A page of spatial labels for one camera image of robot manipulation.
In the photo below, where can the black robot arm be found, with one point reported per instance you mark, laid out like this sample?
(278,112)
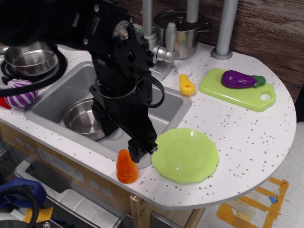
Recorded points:
(100,27)

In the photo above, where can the steel pot with lid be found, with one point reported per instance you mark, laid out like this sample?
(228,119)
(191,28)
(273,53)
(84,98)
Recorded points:
(187,41)

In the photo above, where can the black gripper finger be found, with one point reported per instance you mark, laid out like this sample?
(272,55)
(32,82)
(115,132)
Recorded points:
(151,147)
(136,150)

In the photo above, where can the orange toy carrot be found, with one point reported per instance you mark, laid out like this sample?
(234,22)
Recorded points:
(126,170)

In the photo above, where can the grey support pole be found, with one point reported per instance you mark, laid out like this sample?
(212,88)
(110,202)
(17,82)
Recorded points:
(222,50)
(192,11)

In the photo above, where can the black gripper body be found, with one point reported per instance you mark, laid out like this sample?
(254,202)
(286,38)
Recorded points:
(125,104)

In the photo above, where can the black stove burner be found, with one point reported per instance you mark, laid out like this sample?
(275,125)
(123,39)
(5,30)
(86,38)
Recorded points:
(9,71)

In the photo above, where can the red toy piece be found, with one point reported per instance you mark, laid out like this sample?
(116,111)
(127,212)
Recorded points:
(3,103)

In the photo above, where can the yellow toy utensil handle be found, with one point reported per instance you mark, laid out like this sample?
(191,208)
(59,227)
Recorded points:
(186,86)

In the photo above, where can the steel bowl on stove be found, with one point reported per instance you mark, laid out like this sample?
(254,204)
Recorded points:
(35,50)

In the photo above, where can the grey right support pole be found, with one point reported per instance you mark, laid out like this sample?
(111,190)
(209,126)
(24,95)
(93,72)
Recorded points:
(222,50)

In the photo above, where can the grey middle support pole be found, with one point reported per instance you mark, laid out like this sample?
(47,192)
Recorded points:
(192,11)

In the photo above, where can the purple toy eggplant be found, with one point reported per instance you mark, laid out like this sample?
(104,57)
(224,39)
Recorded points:
(236,80)

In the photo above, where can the silver toy faucet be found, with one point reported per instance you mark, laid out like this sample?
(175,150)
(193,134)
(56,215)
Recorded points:
(163,55)

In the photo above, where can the light green plastic plate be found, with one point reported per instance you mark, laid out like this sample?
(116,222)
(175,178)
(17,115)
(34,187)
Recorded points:
(185,155)

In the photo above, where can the green plastic cutting board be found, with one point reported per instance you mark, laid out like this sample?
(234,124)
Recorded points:
(256,99)

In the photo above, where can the steel pot in sink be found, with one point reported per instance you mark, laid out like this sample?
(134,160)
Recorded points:
(79,118)

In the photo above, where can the blue clamp tool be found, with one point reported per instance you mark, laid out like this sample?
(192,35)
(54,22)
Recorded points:
(22,193)

